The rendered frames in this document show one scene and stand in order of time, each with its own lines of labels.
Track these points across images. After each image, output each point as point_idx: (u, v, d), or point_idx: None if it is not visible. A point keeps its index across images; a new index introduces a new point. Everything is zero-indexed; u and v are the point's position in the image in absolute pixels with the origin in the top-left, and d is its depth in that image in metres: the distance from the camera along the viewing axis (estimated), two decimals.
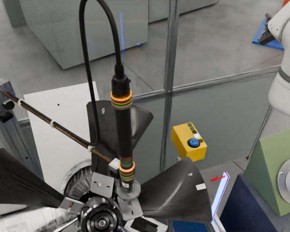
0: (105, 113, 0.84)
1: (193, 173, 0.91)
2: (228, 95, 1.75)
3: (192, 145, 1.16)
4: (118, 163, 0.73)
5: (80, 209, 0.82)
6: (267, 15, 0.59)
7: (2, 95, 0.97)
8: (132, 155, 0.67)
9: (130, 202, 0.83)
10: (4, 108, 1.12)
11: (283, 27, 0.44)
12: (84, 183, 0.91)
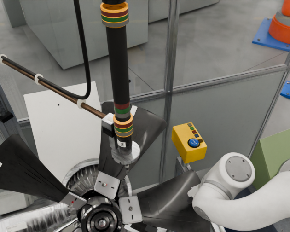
0: None
1: None
2: (228, 95, 1.75)
3: (192, 145, 1.16)
4: (113, 118, 0.61)
5: (81, 206, 0.82)
6: None
7: None
8: (130, 102, 0.55)
9: (127, 170, 0.71)
10: (4, 108, 1.12)
11: None
12: (84, 183, 0.91)
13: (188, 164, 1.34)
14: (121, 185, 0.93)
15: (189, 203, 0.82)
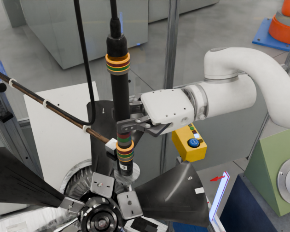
0: (188, 181, 0.92)
1: None
2: None
3: (192, 145, 1.16)
4: (115, 143, 0.67)
5: (98, 194, 0.82)
6: (127, 119, 0.56)
7: None
8: (130, 132, 0.61)
9: (128, 188, 0.77)
10: (4, 108, 1.12)
11: (204, 93, 0.59)
12: (84, 183, 0.91)
13: None
14: (121, 185, 0.93)
15: (137, 94, 0.64)
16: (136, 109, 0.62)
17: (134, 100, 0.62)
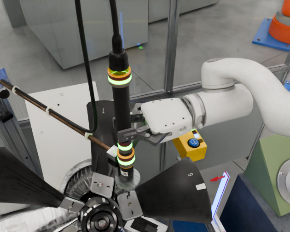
0: (188, 177, 0.90)
1: None
2: None
3: (192, 145, 1.16)
4: (116, 150, 0.70)
5: (98, 194, 0.82)
6: (128, 129, 0.58)
7: None
8: (131, 140, 0.63)
9: (129, 193, 0.79)
10: (4, 108, 1.12)
11: (202, 103, 0.61)
12: (84, 183, 0.91)
13: None
14: None
15: (137, 103, 0.66)
16: (136, 118, 0.64)
17: (135, 109, 0.64)
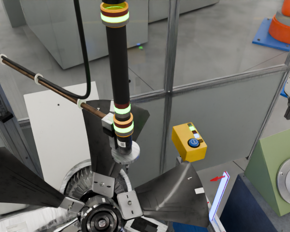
0: None
1: None
2: (228, 95, 1.75)
3: (192, 145, 1.16)
4: (113, 118, 0.61)
5: (119, 205, 0.84)
6: (288, 113, 0.78)
7: None
8: (130, 102, 0.55)
9: (127, 169, 0.71)
10: (4, 108, 1.12)
11: None
12: (84, 183, 0.91)
13: None
14: (121, 185, 0.93)
15: (285, 90, 0.79)
16: None
17: (288, 98, 0.78)
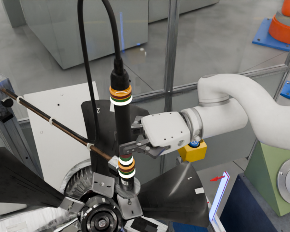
0: None
1: None
2: None
3: (192, 145, 1.16)
4: (117, 160, 0.72)
5: (119, 205, 0.84)
6: (129, 142, 0.61)
7: (1, 92, 0.96)
8: (132, 152, 0.66)
9: (130, 199, 0.82)
10: (4, 108, 1.12)
11: (199, 118, 0.64)
12: (84, 183, 0.91)
13: None
14: None
15: (137, 117, 0.69)
16: (136, 131, 0.67)
17: (135, 123, 0.67)
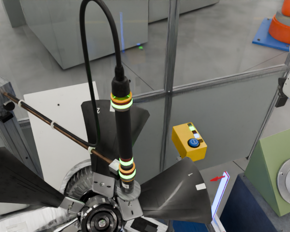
0: None
1: None
2: (228, 95, 1.75)
3: (192, 145, 1.16)
4: (118, 164, 0.74)
5: (119, 205, 0.84)
6: None
7: (2, 96, 0.97)
8: (132, 156, 0.68)
9: None
10: (4, 108, 1.12)
11: None
12: (84, 183, 0.91)
13: None
14: None
15: (279, 79, 0.80)
16: None
17: (279, 88, 0.80)
